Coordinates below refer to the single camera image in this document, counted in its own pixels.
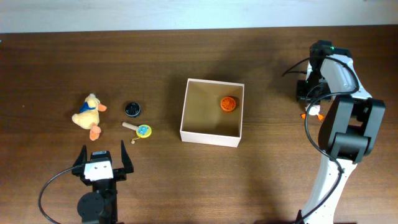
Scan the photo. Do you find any orange round ball toy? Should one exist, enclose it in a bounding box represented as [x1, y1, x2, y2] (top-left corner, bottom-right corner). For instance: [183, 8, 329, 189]
[220, 96, 236, 113]

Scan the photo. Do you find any black cable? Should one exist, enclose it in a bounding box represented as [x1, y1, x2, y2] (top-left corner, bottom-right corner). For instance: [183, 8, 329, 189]
[281, 55, 361, 224]
[38, 166, 82, 224]

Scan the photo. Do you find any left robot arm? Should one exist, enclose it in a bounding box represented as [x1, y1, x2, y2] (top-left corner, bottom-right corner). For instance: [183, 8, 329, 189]
[72, 141, 134, 224]

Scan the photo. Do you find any left black cable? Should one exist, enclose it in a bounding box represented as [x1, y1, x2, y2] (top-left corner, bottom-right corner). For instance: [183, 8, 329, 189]
[38, 166, 82, 224]

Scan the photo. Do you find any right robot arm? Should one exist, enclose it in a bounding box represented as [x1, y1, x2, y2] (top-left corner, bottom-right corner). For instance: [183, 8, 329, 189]
[296, 40, 386, 223]

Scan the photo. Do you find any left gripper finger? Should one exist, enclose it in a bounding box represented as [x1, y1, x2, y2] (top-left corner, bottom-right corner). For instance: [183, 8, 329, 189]
[73, 145, 87, 166]
[121, 140, 134, 172]

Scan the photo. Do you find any black round cap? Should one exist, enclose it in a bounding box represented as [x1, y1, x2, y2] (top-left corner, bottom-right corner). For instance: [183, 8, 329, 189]
[124, 102, 141, 118]

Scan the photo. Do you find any pink hat duck figurine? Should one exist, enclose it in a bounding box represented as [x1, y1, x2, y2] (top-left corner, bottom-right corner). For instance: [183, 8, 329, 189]
[305, 104, 325, 121]

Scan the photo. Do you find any right black cable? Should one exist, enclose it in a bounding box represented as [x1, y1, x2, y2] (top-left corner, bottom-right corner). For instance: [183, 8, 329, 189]
[281, 55, 361, 224]

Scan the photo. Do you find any wooden rattle drum toy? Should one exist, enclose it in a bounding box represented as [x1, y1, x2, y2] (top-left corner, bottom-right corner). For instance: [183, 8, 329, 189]
[122, 122, 152, 144]

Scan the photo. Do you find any white cardboard box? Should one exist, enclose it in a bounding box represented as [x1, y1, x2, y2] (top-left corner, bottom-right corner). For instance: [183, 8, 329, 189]
[180, 78, 244, 147]

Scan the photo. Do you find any yellow plush duck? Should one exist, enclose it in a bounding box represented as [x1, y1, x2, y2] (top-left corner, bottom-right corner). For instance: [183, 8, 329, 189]
[72, 93, 107, 141]

